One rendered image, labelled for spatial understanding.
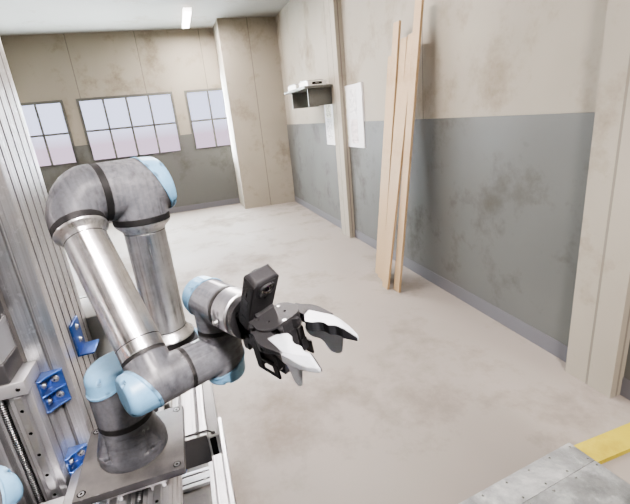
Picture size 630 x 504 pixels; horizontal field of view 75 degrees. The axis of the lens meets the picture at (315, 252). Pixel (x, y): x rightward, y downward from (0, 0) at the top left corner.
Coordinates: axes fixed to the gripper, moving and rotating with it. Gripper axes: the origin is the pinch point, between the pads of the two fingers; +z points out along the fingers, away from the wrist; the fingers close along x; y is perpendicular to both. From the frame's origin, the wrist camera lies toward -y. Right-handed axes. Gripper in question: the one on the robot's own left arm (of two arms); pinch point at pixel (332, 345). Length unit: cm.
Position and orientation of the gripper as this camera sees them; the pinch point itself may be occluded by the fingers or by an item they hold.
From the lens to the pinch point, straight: 52.8
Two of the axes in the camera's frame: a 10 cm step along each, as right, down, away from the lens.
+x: -6.9, 4.1, -5.9
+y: 1.9, 9.0, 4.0
